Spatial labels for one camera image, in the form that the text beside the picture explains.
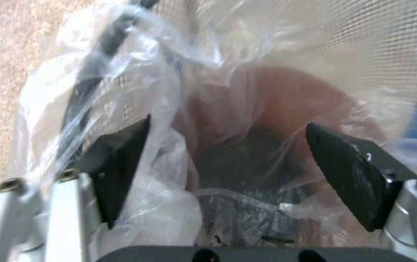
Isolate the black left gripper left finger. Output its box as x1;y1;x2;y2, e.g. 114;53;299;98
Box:
0;114;151;262

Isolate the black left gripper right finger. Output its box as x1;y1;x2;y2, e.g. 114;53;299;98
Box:
304;122;417;262

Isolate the clear plastic bin liner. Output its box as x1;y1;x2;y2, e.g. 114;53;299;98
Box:
8;0;417;246

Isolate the orange rounded trash item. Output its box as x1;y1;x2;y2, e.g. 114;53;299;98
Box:
183;64;387;197

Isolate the white crumpled plastic bag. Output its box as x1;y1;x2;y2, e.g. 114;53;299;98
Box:
119;128;204;246

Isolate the dark crumpled wrapper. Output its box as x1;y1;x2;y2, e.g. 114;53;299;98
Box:
193;188;304;245

